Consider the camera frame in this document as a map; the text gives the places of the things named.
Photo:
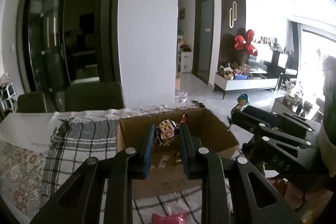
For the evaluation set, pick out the pale flower bouquet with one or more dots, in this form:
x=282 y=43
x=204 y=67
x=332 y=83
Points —
x=4 y=79

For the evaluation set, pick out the brown cardboard box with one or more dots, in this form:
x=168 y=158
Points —
x=168 y=182

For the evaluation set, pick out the floral table mat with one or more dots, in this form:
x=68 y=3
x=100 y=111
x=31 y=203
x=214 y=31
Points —
x=21 y=176

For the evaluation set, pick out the blue candy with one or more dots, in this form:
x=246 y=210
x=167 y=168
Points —
x=242 y=100

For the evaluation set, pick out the white hallway shelf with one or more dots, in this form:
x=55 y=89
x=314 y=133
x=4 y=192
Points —
x=186 y=61

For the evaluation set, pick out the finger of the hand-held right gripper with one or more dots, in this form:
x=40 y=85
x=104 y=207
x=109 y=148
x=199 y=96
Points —
x=252 y=124
x=288 y=120

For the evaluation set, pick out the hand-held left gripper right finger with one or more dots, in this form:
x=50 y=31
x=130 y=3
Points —
x=184 y=151

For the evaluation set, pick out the dark hallway door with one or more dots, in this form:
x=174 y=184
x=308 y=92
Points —
x=204 y=40

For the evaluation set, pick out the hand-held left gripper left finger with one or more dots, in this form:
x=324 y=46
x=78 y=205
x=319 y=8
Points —
x=149 y=146

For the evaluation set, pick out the dark sliding glass door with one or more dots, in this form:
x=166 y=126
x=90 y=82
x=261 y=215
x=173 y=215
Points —
x=73 y=29

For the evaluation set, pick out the low coffee table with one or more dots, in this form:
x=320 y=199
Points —
x=282 y=106

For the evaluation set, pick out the flat television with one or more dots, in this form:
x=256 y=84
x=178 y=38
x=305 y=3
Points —
x=267 y=58

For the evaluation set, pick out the white photo frames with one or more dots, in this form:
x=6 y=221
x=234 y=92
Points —
x=9 y=95

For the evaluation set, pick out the grey checkered tablecloth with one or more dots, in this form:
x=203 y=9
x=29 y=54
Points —
x=78 y=140

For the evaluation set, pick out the dark upholstered dining chair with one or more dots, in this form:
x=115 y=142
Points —
x=94 y=96
x=31 y=103

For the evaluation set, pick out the red foil balloons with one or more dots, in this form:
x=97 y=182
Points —
x=240 y=43

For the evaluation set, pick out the small cardboard box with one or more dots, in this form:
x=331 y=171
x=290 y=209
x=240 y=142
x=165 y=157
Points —
x=178 y=82

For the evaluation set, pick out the red striped candy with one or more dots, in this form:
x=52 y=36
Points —
x=167 y=132

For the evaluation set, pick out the brown white wrapped candy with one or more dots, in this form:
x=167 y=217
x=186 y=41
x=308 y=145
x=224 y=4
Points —
x=163 y=162
x=178 y=158

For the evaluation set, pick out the pink snack packet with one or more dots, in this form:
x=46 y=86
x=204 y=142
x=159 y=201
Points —
x=169 y=218

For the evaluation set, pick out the looped wall lamp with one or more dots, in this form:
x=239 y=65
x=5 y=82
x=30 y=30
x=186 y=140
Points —
x=233 y=15

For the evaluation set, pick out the white television cabinet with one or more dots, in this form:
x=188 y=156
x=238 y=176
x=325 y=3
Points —
x=244 y=86

